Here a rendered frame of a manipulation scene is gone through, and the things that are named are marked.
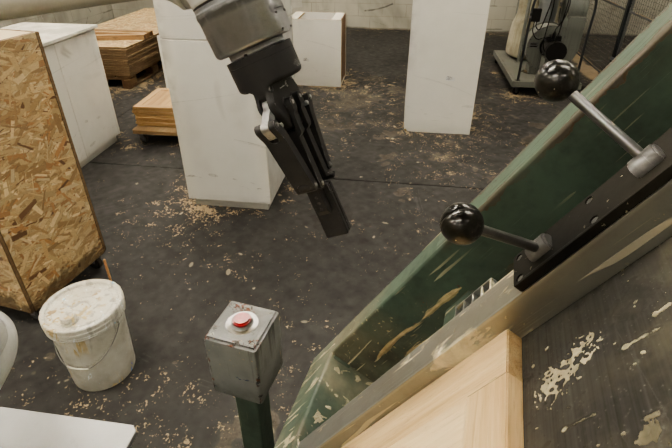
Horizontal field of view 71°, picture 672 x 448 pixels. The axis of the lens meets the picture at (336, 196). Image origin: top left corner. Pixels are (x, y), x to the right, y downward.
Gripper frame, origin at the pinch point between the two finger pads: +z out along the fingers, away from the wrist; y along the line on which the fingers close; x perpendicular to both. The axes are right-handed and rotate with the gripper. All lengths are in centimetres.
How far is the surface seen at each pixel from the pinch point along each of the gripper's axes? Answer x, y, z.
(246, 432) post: 55, 20, 60
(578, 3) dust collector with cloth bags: -107, 514, 63
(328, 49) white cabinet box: 142, 462, 9
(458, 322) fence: -11.6, -4.9, 15.8
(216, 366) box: 47, 15, 35
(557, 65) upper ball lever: -27.6, -3.5, -9.1
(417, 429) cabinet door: -5.2, -13.2, 22.7
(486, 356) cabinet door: -14.5, -10.4, 16.2
